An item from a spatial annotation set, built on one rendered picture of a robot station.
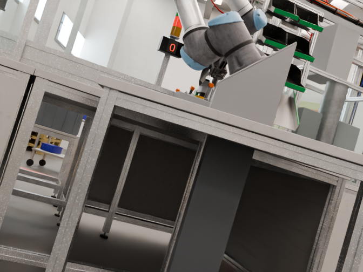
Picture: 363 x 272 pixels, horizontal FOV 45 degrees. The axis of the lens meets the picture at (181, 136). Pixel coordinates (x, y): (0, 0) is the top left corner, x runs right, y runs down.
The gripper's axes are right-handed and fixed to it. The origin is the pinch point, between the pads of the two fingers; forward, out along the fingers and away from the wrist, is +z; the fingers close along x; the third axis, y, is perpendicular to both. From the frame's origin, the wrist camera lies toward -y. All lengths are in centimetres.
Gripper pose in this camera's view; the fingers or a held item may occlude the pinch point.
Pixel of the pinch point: (205, 84)
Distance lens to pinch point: 215.6
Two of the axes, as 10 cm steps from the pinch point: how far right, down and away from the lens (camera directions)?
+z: -4.3, 7.0, 5.7
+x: 9.0, 2.9, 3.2
